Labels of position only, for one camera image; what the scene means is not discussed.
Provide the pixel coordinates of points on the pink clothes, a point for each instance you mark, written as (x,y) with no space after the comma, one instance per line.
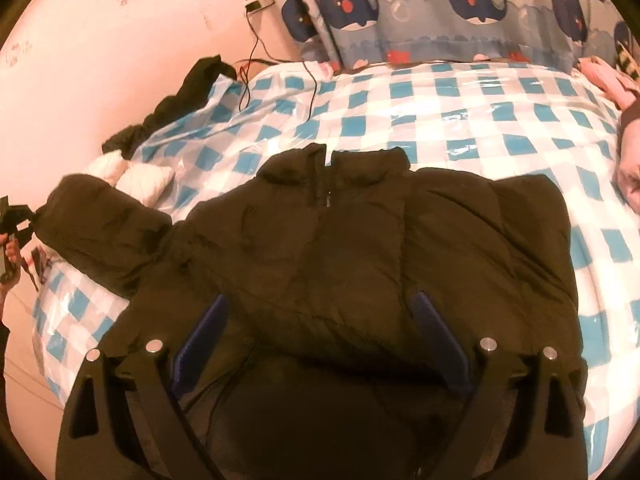
(612,82)

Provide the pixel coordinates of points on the blue white checkered bed cover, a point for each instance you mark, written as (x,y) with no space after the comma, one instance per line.
(450,120)

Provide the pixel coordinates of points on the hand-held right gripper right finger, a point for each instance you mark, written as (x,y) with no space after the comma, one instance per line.
(440,345)

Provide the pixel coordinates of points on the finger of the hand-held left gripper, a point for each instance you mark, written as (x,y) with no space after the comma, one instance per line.
(20,217)

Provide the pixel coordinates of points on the white puffy garment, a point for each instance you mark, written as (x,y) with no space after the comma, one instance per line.
(140,180)

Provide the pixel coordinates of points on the dark olive puffer jacket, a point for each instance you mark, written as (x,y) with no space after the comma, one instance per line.
(350,240)

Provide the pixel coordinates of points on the whale print curtain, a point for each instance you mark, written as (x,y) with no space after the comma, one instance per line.
(425,25)

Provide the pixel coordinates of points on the dark striped cloth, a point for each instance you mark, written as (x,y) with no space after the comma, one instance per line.
(627,52)

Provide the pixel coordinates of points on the person's left hand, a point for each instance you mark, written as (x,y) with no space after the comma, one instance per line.
(14,255)

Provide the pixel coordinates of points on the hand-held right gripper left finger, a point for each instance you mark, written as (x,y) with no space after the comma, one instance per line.
(200,345)

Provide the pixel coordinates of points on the another person's forearm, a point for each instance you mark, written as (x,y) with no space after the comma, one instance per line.
(632,120)

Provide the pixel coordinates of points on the black cloth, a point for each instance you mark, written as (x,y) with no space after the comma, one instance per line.
(170,105)

